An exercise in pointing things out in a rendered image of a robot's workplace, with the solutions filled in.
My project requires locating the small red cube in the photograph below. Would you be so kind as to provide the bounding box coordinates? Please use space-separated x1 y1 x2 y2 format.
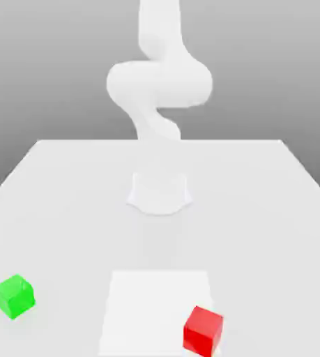
182 305 224 357

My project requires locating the small green cube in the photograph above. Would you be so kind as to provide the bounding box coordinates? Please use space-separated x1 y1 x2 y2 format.
0 273 36 321

